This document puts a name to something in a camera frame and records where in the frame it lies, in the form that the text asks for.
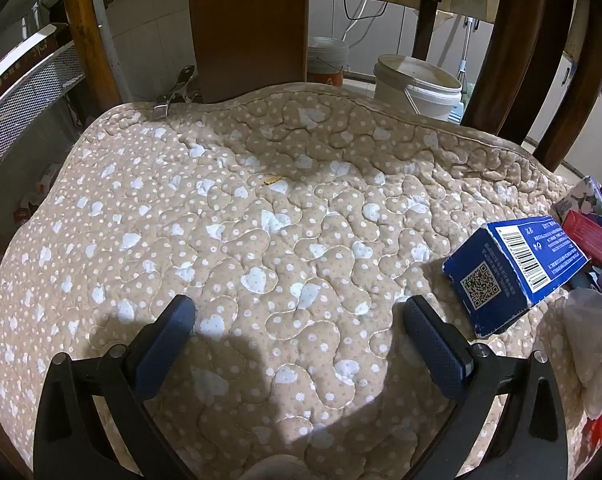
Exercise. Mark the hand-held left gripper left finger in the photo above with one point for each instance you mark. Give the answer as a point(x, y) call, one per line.
point(163, 345)

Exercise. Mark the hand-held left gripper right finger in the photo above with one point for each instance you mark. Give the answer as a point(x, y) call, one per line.
point(431, 345)

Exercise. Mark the dark blue cardboard box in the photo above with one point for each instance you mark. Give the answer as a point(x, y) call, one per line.
point(511, 270)

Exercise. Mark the clear plastic wrap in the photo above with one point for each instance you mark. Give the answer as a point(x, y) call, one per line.
point(591, 330)

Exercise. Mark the red cardboard box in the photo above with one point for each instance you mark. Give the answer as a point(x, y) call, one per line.
point(588, 240)

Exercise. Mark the blue floral tissue packet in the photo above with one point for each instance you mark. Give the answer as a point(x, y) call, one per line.
point(588, 200)

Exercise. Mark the beige quilted seat cushion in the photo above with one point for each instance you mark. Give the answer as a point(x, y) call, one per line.
point(281, 260)

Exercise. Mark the red wrapper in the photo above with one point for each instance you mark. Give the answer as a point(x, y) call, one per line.
point(598, 427)

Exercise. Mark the small yellow crumb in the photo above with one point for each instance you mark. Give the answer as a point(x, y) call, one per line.
point(271, 179)

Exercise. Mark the metal clip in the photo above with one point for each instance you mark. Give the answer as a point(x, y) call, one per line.
point(162, 109)

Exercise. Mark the large white plastic bucket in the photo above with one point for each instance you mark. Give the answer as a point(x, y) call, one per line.
point(421, 92)

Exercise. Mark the grey lower kitchen cabinets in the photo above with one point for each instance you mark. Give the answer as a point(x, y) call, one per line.
point(596, 125)

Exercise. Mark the white metal mesh rack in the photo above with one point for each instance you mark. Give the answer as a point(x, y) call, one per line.
point(21, 105)

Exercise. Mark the grey bucket with orange label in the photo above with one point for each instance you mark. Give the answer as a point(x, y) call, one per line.
point(326, 55)

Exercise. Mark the brown wooden chair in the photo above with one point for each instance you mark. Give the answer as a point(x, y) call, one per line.
point(251, 35)

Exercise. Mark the white pipe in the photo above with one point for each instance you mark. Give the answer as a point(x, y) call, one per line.
point(103, 20)

